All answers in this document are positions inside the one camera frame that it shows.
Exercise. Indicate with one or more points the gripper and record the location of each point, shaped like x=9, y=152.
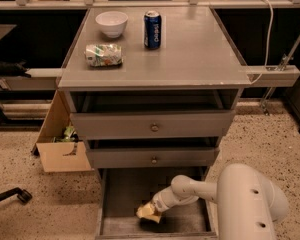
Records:
x=157, y=203

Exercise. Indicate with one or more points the yellow sponge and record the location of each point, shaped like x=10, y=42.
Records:
x=156, y=217

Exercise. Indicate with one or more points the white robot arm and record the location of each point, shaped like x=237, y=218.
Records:
x=248, y=203

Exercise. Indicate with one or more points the grey bottom drawer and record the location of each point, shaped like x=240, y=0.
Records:
x=125, y=189

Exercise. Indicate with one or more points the grey drawer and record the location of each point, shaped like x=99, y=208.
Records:
x=152, y=157
x=100, y=126
x=125, y=189

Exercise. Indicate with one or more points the grey middle drawer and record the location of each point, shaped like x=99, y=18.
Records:
x=152, y=157

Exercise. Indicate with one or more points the grey top drawer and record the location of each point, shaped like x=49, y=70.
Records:
x=100, y=126

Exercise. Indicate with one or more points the grey drawer cabinet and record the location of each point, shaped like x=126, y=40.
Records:
x=195, y=69

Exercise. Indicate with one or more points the cardboard box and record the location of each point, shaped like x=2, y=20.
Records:
x=57, y=148

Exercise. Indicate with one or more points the green packet in box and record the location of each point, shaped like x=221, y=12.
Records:
x=69, y=135

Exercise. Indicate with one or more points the black chair leg with caster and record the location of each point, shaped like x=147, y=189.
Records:
x=23, y=195

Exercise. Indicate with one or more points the green white snack bag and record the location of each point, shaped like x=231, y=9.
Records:
x=102, y=55

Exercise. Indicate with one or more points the white bowl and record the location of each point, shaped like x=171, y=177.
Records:
x=112, y=23

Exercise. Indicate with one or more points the blue pepsi can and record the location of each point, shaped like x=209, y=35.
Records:
x=152, y=29

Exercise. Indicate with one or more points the black cloth on ledge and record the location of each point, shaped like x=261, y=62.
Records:
x=13, y=69

